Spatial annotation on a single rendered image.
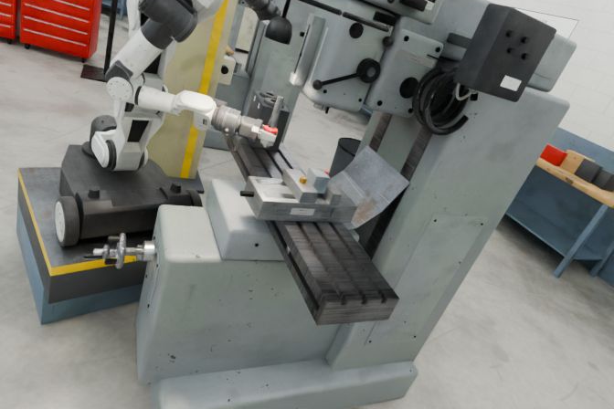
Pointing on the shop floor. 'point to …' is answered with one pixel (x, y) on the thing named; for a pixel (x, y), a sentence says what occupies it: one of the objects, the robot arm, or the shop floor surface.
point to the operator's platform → (68, 256)
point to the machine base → (286, 387)
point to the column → (441, 210)
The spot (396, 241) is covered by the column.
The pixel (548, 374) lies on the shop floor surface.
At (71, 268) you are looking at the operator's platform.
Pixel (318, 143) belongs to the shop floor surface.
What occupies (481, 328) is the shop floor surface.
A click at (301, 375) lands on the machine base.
